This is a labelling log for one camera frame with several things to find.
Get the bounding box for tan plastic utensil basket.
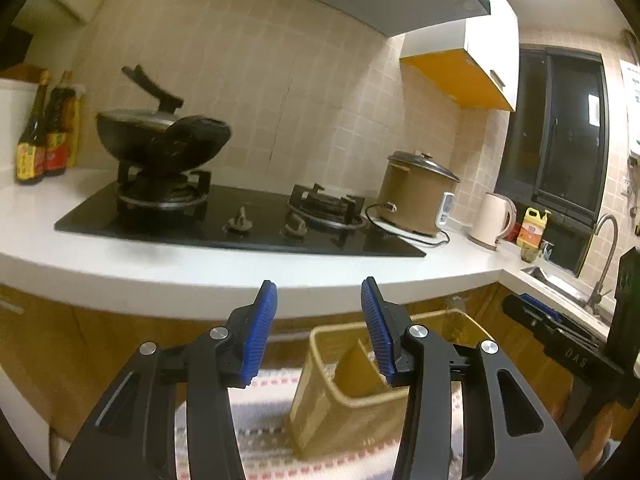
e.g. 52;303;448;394
286;306;497;461

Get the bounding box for wooden base cabinets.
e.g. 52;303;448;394
1;284;573;440

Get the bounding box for brown rice cooker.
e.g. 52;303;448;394
363;151;460;248

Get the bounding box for red label sauce bottle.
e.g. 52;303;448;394
44;70;76;177

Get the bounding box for metal sink faucet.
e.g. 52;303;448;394
577;212;620;313

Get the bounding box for clear plastic spoon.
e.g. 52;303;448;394
442;295;474;346

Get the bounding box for black wok with lid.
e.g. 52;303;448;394
96;65;232;174

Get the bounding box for dark soy sauce bottle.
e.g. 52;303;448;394
15;70;51;185

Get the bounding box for pink electric kettle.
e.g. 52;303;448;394
468;193;516;250

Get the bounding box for white refrigerator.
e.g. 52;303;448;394
0;79;38;171

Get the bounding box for dark window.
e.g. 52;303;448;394
495;47;610;275

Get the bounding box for white water heater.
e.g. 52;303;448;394
620;60;640;160

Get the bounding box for black gas stove top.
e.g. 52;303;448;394
54;165;424;258

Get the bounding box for yellow dish soap bottle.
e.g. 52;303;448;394
516;207;551;262

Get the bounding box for yellow oil bottle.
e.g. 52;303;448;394
67;84;86;168

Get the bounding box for white wall cabinet orange bottom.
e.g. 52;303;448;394
400;0;520;113

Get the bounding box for left upper white cabinet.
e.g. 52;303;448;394
1;0;105;76

